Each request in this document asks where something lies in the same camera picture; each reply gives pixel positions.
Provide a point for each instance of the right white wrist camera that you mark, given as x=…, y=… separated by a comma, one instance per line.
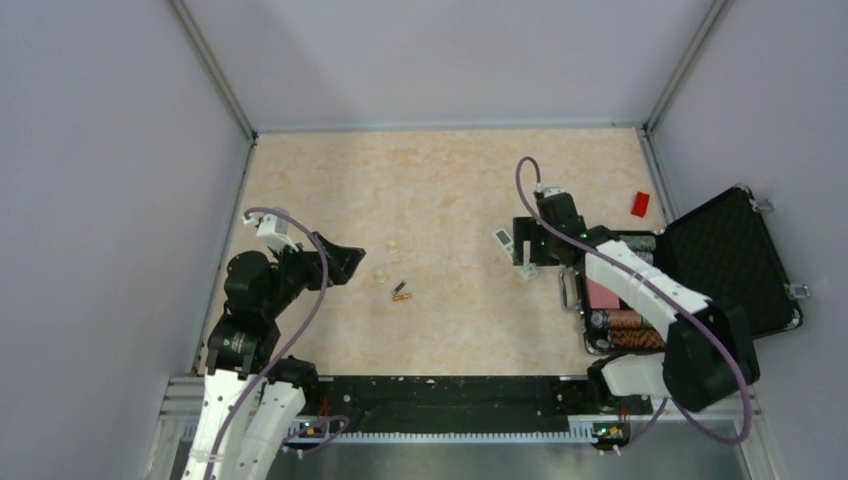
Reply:
x=542, y=191

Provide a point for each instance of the black AAA battery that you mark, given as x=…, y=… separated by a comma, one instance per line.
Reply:
x=398, y=288

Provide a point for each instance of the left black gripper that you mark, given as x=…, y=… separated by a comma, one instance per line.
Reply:
x=342, y=261

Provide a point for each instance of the red small block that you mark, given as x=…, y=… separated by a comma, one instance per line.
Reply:
x=640, y=204

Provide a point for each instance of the pink card deck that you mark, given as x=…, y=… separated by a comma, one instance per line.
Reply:
x=601, y=298

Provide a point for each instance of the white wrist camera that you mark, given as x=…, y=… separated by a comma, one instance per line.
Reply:
x=271, y=229
x=542, y=191

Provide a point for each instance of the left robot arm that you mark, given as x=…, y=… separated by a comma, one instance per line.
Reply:
x=249, y=400

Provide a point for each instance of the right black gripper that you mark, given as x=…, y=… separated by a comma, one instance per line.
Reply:
x=526, y=228

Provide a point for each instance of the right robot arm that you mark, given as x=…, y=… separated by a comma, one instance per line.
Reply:
x=708, y=356

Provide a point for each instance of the black poker chip case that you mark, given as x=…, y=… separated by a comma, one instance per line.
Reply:
x=721, y=249

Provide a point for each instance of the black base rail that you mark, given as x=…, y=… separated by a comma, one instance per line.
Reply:
x=464, y=404

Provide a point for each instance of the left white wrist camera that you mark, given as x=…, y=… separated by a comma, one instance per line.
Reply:
x=271, y=229

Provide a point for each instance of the white remote control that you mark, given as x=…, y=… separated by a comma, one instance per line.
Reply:
x=526, y=271

